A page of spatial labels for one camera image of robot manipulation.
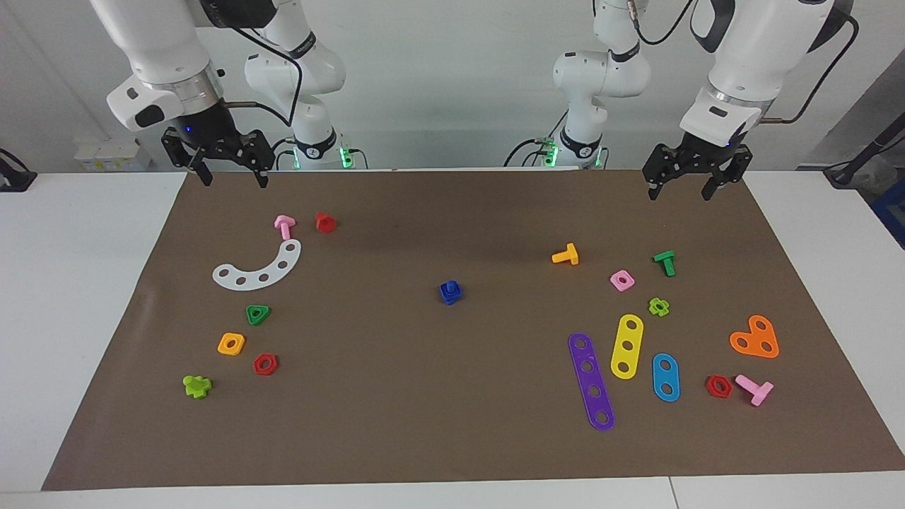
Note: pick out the pink square toy nut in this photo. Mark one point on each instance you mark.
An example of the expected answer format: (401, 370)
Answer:
(628, 286)

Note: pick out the green plastic toy screw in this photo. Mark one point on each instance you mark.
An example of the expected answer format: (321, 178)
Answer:
(666, 261)

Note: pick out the black clamp mount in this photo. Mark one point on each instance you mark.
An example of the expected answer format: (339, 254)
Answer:
(14, 177)

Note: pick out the orange square toy nut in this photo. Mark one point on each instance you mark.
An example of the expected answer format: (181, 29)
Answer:
(221, 349)

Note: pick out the red plastic toy screw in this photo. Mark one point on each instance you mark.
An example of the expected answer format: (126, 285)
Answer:
(325, 223)

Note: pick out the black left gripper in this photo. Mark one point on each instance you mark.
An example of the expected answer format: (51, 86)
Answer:
(696, 152)

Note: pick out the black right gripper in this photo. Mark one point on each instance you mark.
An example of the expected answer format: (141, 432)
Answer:
(208, 131)

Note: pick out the green triangle toy nut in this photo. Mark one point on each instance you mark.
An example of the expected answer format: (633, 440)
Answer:
(251, 319)

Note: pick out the blue two-hole strip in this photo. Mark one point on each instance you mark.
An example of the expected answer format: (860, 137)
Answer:
(665, 377)

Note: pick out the purple four-hole strip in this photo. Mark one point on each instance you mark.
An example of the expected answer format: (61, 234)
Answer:
(591, 379)

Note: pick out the blue crate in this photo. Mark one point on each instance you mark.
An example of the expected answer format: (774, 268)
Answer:
(892, 212)

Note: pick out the white boxes with yellow labels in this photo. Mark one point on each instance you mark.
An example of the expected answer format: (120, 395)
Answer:
(113, 155)

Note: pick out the yellow three-hole strip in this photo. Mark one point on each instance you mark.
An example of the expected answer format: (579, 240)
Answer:
(628, 336)

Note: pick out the white curved perforated plate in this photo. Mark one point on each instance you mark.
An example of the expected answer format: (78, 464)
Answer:
(273, 272)

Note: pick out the orange plastic toy screw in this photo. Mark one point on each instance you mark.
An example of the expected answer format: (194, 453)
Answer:
(568, 254)

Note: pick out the pink plastic toy screw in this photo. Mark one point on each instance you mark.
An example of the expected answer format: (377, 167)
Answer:
(284, 227)
(756, 391)

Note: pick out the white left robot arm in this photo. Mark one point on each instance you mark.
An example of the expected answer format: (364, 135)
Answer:
(756, 49)

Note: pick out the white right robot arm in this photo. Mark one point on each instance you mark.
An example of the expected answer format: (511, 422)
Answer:
(162, 49)

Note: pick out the orange heart-shaped plate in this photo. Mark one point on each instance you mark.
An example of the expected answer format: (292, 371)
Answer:
(756, 339)

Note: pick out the lime cross-head toy screw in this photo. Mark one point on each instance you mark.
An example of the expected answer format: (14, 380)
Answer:
(196, 387)

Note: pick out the brown table mat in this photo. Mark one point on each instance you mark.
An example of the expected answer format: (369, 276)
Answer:
(452, 396)

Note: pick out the black stand pole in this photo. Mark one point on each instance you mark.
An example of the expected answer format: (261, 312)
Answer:
(870, 148)

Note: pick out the red hexagon toy nut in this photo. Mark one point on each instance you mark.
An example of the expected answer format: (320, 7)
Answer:
(710, 392)
(258, 369)

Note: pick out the blue square toy nut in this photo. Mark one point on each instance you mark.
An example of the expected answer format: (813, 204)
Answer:
(452, 300)

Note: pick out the lime cross toy nut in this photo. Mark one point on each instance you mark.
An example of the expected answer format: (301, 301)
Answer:
(652, 305)

